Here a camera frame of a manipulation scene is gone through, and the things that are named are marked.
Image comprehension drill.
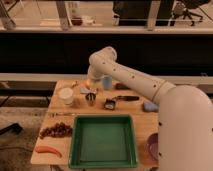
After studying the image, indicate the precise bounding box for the purple bowl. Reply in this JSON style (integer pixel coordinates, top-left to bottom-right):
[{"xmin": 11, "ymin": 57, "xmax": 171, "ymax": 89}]
[{"xmin": 146, "ymin": 133, "xmax": 158, "ymax": 161}]

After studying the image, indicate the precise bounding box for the wooden spoon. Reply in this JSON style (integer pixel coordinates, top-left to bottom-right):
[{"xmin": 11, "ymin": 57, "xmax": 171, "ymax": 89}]
[{"xmin": 61, "ymin": 81, "xmax": 78, "ymax": 89}]

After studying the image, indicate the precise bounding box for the black object on floor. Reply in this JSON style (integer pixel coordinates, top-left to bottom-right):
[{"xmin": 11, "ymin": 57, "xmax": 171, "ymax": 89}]
[{"xmin": 0, "ymin": 123, "xmax": 23, "ymax": 135}]

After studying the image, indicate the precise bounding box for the black office chair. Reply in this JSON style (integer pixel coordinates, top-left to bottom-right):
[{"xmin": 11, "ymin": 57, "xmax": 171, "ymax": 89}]
[{"xmin": 170, "ymin": 0, "xmax": 209, "ymax": 26}]

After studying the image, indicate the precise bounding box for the blue plastic cup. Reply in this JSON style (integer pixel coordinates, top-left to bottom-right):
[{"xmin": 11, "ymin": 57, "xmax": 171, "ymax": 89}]
[{"xmin": 102, "ymin": 76, "xmax": 112, "ymax": 90}]

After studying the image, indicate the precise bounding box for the yellow red apple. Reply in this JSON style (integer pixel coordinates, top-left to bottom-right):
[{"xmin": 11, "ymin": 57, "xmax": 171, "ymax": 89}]
[{"xmin": 85, "ymin": 79, "xmax": 94, "ymax": 89}]

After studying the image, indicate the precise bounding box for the small black square container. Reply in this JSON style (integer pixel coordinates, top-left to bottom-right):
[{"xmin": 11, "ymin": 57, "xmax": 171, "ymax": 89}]
[{"xmin": 104, "ymin": 99, "xmax": 116, "ymax": 110}]

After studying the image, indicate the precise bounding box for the black handled peeler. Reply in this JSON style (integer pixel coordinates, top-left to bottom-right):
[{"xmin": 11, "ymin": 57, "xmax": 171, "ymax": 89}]
[{"xmin": 112, "ymin": 96, "xmax": 140, "ymax": 101}]

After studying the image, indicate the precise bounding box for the orange carrot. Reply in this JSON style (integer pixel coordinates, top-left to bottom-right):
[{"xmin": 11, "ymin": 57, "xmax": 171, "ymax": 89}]
[{"xmin": 34, "ymin": 146, "xmax": 62, "ymax": 158}]

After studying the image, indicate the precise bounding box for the white cup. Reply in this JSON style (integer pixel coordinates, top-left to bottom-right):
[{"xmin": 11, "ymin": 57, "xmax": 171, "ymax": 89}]
[{"xmin": 59, "ymin": 87, "xmax": 74, "ymax": 105}]

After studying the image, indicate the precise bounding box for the green plastic tray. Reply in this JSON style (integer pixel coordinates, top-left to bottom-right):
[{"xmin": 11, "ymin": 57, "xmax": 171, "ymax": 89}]
[{"xmin": 69, "ymin": 115, "xmax": 138, "ymax": 169}]

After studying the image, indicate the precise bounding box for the blue sponge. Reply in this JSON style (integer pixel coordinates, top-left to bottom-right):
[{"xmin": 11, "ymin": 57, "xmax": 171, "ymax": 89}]
[{"xmin": 143, "ymin": 102, "xmax": 159, "ymax": 112}]

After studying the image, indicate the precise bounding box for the bunch of red grapes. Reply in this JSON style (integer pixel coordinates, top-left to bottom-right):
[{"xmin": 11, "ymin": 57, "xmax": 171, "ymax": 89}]
[{"xmin": 40, "ymin": 122, "xmax": 72, "ymax": 139}]

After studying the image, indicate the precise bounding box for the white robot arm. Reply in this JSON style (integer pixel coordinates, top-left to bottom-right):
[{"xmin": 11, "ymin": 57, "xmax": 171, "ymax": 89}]
[{"xmin": 88, "ymin": 46, "xmax": 213, "ymax": 171}]

